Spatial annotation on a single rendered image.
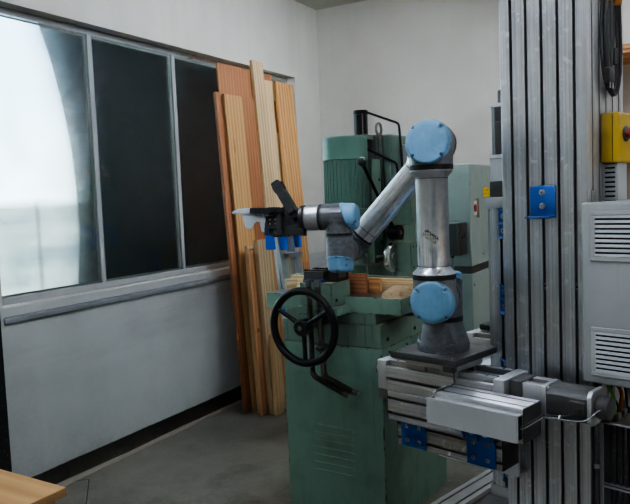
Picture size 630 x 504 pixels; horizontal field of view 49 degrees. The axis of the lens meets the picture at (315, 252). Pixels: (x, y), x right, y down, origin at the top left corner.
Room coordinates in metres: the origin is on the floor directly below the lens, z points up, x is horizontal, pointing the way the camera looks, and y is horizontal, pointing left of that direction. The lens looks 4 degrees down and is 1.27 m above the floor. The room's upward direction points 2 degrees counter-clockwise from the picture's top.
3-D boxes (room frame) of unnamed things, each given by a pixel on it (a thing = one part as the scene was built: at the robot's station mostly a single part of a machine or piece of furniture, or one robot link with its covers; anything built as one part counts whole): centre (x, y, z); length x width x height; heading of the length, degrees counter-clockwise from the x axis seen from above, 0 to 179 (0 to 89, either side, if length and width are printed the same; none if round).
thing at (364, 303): (2.64, -0.08, 0.87); 0.61 x 0.30 x 0.06; 57
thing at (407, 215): (2.83, -0.38, 1.23); 0.09 x 0.08 x 0.15; 147
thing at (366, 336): (2.84, -0.20, 0.76); 0.57 x 0.45 x 0.09; 147
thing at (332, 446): (2.84, -0.20, 0.36); 0.58 x 0.45 x 0.71; 147
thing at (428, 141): (1.85, -0.32, 1.19); 0.15 x 0.12 x 0.55; 161
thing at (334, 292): (2.57, -0.03, 0.92); 0.15 x 0.13 x 0.09; 57
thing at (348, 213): (1.94, -0.07, 1.21); 0.11 x 0.08 x 0.09; 71
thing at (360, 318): (2.69, -0.10, 0.82); 0.40 x 0.21 x 0.04; 57
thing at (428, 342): (1.98, -0.36, 0.87); 0.15 x 0.15 x 0.10
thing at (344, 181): (2.74, -0.13, 1.35); 0.18 x 0.18 x 0.31
